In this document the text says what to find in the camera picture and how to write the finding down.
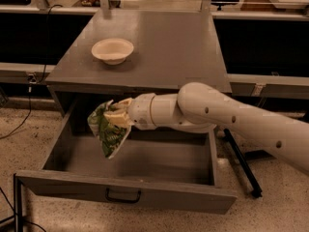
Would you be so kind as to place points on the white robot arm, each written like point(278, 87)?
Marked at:
point(198, 106)

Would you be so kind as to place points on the grey cabinet counter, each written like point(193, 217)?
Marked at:
point(171, 49)

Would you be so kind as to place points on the green jalapeno chip bag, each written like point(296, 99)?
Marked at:
point(111, 137)

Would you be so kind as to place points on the black drawer handle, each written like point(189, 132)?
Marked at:
point(122, 196)

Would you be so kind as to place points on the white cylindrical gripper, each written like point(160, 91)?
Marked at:
point(140, 110)

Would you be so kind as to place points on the grey open drawer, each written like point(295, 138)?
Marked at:
point(174, 170)

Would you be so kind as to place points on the black metal stand base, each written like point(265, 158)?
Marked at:
point(244, 158)

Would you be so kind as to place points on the white paper bowl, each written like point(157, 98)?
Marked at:
point(112, 51)

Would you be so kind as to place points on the grey barrier rail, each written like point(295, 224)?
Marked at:
point(256, 47)

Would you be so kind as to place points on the black metal frame left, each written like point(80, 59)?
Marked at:
point(18, 213)

